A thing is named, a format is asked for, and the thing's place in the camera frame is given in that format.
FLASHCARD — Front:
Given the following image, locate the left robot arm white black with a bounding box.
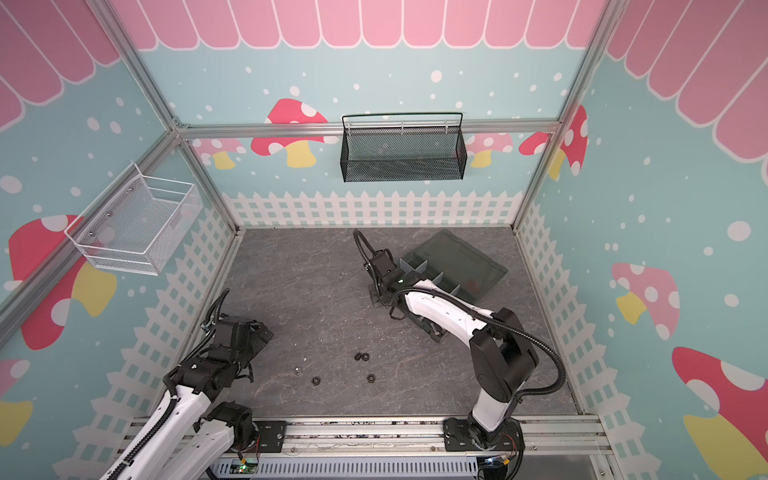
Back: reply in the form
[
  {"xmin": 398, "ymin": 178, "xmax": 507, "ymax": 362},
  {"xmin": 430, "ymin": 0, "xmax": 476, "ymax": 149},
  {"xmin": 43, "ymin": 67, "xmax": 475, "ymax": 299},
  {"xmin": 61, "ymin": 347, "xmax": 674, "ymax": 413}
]
[{"xmin": 103, "ymin": 289, "xmax": 282, "ymax": 479}]

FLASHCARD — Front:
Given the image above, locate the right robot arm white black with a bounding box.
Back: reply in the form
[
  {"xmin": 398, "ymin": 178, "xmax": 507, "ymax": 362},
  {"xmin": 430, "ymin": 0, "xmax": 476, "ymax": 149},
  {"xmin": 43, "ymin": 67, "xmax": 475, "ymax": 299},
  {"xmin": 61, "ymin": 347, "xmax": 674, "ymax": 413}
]
[{"xmin": 353, "ymin": 230, "xmax": 566, "ymax": 452}]

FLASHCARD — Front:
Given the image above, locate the dark green compartment organizer box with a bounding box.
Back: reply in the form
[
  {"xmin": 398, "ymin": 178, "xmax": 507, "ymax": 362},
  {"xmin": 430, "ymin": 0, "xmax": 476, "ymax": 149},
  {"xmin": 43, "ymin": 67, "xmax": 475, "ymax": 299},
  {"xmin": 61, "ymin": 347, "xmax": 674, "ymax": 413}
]
[{"xmin": 391, "ymin": 230, "xmax": 508, "ymax": 345}]

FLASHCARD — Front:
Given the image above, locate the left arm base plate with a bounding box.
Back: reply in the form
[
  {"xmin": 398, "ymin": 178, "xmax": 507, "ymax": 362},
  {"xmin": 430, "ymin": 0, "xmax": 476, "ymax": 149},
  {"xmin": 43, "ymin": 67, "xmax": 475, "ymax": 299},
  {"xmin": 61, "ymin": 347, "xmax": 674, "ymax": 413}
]
[{"xmin": 238, "ymin": 420, "xmax": 288, "ymax": 455}]

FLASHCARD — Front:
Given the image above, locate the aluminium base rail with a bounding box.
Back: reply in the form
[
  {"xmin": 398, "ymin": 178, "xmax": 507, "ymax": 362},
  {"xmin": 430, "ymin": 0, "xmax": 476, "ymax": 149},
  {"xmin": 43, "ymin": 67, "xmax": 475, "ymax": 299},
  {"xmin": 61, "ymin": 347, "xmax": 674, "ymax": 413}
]
[{"xmin": 279, "ymin": 415, "xmax": 612, "ymax": 457}]

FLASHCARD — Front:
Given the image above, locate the white slotted cable duct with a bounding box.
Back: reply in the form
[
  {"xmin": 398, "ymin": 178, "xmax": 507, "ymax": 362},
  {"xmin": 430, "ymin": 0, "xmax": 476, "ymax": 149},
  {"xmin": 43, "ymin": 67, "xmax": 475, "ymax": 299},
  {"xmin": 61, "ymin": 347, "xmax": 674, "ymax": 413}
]
[{"xmin": 212, "ymin": 457, "xmax": 478, "ymax": 479}]

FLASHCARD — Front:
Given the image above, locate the black wire mesh basket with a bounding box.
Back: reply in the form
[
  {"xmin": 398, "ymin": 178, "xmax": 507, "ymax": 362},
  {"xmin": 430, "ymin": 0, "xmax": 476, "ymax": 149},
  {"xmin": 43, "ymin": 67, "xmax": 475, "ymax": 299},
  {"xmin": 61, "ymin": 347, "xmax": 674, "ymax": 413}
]
[{"xmin": 340, "ymin": 112, "xmax": 468, "ymax": 183}]

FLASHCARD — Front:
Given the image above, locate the white wire mesh basket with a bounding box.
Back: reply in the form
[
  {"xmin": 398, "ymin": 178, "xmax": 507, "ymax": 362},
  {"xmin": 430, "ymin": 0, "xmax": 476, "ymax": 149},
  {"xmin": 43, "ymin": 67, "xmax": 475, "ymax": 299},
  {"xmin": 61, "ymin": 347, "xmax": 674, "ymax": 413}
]
[{"xmin": 64, "ymin": 164, "xmax": 203, "ymax": 276}]

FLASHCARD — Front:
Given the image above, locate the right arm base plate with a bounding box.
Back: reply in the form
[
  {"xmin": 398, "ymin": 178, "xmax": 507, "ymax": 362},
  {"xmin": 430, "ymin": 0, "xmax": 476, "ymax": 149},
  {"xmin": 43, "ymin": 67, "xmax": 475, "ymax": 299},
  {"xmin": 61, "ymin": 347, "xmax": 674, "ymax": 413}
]
[{"xmin": 443, "ymin": 417, "xmax": 525, "ymax": 452}]

